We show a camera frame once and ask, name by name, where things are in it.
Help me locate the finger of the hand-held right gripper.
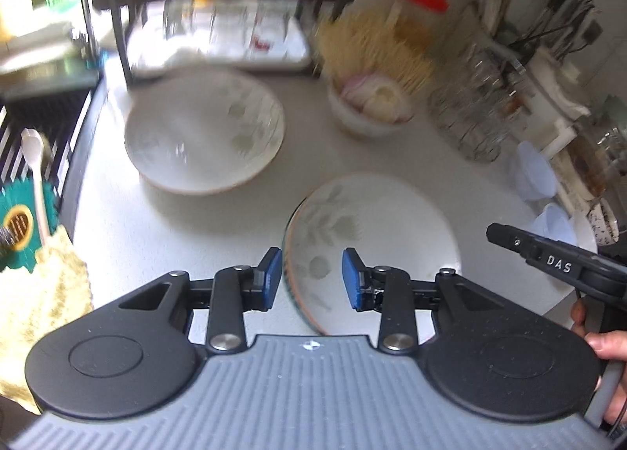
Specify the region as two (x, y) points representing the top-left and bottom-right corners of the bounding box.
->
(485, 222), (596, 287)

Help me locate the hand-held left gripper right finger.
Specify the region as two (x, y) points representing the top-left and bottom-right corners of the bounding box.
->
(341, 247), (574, 354)

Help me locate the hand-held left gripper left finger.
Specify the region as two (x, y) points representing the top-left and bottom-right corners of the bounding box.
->
(118, 247), (284, 355)

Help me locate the floral white plate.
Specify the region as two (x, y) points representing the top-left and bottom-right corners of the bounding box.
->
(124, 69), (286, 195)
(282, 172), (462, 336)

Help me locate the pale blue plastic cup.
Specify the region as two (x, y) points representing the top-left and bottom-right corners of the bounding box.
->
(531, 202), (580, 246)
(508, 140), (558, 202)

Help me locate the person's right hand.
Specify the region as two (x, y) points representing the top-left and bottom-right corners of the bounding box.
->
(571, 300), (627, 425)

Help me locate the speckled bowl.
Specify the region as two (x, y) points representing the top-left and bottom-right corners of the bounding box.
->
(588, 196), (622, 243)

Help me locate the glass teapot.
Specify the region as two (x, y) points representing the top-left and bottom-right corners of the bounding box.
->
(562, 125), (627, 203)

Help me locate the small white bowl with onions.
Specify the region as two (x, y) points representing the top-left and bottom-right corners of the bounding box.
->
(326, 73), (417, 138)

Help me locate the white jug appliance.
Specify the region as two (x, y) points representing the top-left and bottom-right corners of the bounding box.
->
(528, 45), (594, 163)

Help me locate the yellow cloth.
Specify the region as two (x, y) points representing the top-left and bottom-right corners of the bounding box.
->
(0, 226), (95, 414)

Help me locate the bundle of bamboo skewers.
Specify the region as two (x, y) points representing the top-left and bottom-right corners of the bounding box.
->
(315, 13), (435, 94)

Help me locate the holder of kitchen utensils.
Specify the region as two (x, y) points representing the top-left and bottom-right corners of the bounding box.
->
(516, 0), (604, 66)

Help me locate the white spoon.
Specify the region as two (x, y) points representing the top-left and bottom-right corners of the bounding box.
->
(20, 129), (53, 248)

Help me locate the green sponge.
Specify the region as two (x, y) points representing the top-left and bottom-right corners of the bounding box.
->
(0, 180), (63, 270)

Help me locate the black white striped mat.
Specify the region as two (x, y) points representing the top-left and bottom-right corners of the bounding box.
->
(0, 87), (95, 202)

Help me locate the red lid glass jar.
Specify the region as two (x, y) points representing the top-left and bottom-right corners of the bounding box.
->
(391, 0), (450, 42)

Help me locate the dark metal dish rack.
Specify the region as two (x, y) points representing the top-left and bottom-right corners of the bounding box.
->
(91, 0), (371, 87)

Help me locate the wire rack of glasses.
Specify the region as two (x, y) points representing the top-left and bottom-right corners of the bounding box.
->
(428, 44), (529, 163)

